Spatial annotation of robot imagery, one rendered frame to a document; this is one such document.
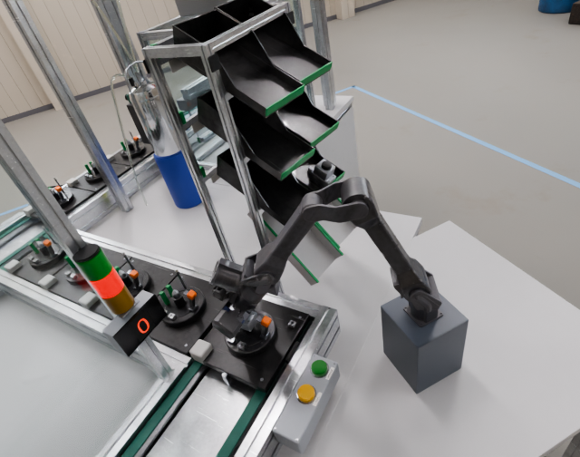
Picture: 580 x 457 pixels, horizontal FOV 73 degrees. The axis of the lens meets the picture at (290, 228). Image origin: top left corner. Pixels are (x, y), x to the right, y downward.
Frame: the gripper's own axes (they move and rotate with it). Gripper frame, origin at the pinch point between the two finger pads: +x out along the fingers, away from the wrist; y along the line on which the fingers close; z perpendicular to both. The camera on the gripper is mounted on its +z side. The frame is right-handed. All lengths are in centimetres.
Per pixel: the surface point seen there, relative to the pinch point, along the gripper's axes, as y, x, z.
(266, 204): -21.7, -13.8, 10.7
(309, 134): -40.2, -25.8, 13.2
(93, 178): -49, 86, 97
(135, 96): -54, 22, 81
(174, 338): 9.4, 20.8, 9.0
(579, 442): -32, -2, -107
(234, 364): 9.3, 7.8, -7.8
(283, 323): -6.5, 4.3, -12.4
